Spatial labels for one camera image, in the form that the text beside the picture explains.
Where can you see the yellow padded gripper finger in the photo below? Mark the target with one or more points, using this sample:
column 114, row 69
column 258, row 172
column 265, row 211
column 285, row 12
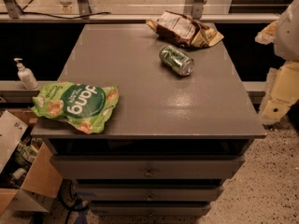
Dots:
column 267, row 34
column 281, row 93

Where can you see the green rice chip bag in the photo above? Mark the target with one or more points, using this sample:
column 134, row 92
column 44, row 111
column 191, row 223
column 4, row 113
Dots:
column 85, row 107

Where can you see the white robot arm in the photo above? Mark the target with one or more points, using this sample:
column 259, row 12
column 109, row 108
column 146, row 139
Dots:
column 286, row 44

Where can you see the brown crumpled chip bag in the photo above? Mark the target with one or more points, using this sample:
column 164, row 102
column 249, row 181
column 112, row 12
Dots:
column 184, row 31

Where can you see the green soda can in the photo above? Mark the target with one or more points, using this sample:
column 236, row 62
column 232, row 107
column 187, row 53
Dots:
column 177, row 60

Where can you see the grey drawer cabinet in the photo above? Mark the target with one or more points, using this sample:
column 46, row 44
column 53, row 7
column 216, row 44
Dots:
column 206, row 114

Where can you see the middle grey drawer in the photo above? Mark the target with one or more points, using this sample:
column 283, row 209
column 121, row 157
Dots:
column 149, row 193

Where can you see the grey drawer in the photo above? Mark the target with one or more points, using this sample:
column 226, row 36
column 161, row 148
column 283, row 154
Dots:
column 149, row 193
column 155, row 209
column 146, row 167

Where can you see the bottom grey drawer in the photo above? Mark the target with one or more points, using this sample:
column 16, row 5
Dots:
column 155, row 209

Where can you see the top grey drawer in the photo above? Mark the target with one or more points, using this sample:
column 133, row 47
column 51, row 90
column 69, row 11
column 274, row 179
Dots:
column 146, row 167

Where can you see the white pump soap bottle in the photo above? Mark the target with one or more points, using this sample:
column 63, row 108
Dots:
column 26, row 75

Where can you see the open cardboard box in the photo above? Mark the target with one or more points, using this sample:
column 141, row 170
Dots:
column 28, row 180

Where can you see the metal window frame rail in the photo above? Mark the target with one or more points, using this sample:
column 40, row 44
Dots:
column 133, row 11

